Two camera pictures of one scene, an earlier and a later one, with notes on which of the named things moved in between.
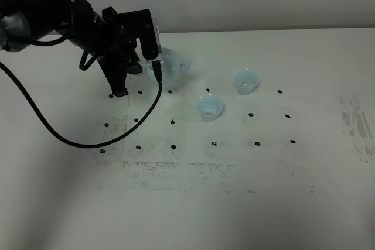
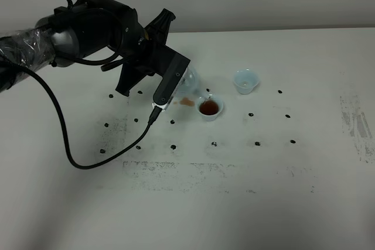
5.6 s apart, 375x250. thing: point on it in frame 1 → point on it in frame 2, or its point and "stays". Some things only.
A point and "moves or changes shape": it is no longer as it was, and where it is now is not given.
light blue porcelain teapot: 173,69 moves or changes shape
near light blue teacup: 209,106 stays
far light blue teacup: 245,80 stays
